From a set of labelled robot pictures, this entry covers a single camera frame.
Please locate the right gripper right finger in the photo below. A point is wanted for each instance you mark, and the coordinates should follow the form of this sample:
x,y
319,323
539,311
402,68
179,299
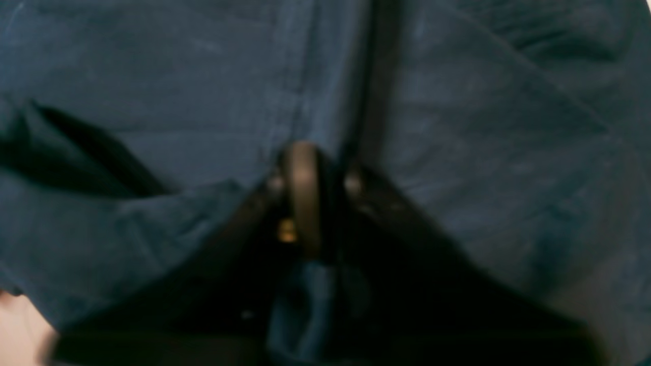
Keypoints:
x,y
431,306

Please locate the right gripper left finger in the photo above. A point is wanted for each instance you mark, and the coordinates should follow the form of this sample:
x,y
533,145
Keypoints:
x,y
215,309

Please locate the dark blue t-shirt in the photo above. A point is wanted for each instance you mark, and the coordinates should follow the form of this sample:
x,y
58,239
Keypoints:
x,y
132,130

